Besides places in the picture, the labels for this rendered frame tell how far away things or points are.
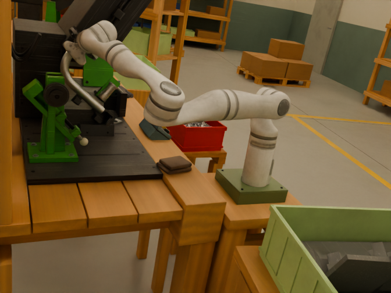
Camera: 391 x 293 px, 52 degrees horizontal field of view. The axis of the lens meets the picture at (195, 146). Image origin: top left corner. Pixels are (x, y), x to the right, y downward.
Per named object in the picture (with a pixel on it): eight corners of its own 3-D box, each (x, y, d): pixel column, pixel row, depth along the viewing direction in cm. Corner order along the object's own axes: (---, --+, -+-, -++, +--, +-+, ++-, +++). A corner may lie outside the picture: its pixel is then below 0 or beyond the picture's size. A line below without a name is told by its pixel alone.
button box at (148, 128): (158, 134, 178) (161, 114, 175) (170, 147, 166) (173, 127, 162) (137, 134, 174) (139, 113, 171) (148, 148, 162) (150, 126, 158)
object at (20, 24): (55, 96, 191) (58, 22, 178) (63, 119, 166) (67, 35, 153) (13, 95, 183) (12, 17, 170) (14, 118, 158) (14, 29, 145)
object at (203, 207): (112, 98, 254) (114, 75, 248) (218, 242, 130) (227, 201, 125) (89, 97, 248) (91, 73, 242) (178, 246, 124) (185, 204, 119)
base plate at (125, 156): (98, 86, 226) (98, 82, 226) (162, 178, 136) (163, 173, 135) (15, 82, 208) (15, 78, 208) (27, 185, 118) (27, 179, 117)
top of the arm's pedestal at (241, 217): (265, 180, 165) (267, 171, 164) (310, 224, 138) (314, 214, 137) (192, 182, 153) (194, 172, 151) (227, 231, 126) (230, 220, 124)
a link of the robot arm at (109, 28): (98, 22, 130) (75, 36, 127) (110, 14, 116) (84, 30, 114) (110, 41, 132) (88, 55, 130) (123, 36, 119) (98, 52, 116)
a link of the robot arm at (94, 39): (74, 30, 116) (100, 58, 110) (99, 15, 118) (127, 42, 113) (81, 47, 122) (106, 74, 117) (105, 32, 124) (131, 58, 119)
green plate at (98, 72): (108, 87, 166) (109, 34, 163) (113, 87, 159) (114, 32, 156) (79, 85, 162) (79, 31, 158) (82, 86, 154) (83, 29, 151)
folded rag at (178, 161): (168, 175, 134) (169, 167, 133) (155, 165, 140) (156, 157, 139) (191, 171, 141) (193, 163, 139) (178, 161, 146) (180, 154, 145)
